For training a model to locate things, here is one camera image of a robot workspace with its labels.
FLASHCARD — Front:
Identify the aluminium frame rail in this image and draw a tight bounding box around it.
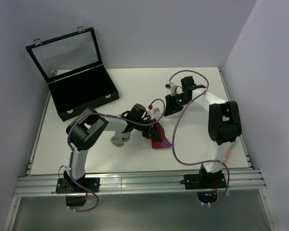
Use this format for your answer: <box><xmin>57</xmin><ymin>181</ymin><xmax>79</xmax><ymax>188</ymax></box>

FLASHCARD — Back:
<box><xmin>13</xmin><ymin>168</ymin><xmax>266</xmax><ymax>197</ymax></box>

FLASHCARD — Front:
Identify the maroon sock with orange cuff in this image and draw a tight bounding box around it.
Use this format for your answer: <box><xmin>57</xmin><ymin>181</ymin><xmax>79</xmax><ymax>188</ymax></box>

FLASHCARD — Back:
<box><xmin>151</xmin><ymin>123</ymin><xmax>172</xmax><ymax>150</ymax></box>

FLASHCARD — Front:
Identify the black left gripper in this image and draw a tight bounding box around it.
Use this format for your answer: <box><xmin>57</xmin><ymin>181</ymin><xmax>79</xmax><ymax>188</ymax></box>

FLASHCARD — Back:
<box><xmin>134</xmin><ymin>120</ymin><xmax>159</xmax><ymax>144</ymax></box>

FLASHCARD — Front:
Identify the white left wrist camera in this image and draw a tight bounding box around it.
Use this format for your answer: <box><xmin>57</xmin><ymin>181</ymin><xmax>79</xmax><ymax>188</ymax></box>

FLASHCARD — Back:
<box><xmin>147</xmin><ymin>104</ymin><xmax>160</xmax><ymax>118</ymax></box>

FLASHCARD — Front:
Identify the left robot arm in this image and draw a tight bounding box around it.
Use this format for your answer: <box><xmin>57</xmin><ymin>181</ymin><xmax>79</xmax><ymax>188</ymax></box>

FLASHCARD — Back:
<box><xmin>65</xmin><ymin>103</ymin><xmax>163</xmax><ymax>192</ymax></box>

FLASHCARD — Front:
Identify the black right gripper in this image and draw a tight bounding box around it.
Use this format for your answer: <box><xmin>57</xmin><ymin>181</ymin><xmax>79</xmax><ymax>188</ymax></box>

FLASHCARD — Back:
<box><xmin>163</xmin><ymin>93</ymin><xmax>191</xmax><ymax>117</ymax></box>

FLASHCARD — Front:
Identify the black display case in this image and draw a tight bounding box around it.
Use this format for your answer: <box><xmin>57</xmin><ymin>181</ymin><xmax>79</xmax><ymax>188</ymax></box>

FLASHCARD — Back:
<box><xmin>26</xmin><ymin>27</ymin><xmax>119</xmax><ymax>121</ymax></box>

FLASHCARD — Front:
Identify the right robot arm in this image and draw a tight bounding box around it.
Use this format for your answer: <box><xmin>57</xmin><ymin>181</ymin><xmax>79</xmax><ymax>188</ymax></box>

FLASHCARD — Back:
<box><xmin>164</xmin><ymin>76</ymin><xmax>242</xmax><ymax>188</ymax></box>

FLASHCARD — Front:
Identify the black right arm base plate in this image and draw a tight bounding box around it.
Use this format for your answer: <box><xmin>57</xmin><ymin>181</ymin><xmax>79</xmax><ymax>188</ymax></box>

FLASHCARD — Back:
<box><xmin>180</xmin><ymin>174</ymin><xmax>226</xmax><ymax>190</ymax></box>

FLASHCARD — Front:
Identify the pink patterned sock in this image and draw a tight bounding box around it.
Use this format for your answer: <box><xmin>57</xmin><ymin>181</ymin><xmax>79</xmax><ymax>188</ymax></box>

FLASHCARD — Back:
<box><xmin>223</xmin><ymin>116</ymin><xmax>236</xmax><ymax>164</ymax></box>

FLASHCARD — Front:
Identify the grey-green ankle sock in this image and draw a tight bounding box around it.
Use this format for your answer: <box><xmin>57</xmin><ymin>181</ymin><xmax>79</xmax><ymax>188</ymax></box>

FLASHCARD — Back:
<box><xmin>110</xmin><ymin>131</ymin><xmax>131</xmax><ymax>147</ymax></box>

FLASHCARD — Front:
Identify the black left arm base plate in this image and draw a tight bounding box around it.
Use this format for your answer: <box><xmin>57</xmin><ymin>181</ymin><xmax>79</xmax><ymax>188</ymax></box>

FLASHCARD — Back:
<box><xmin>55</xmin><ymin>178</ymin><xmax>100</xmax><ymax>194</ymax></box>

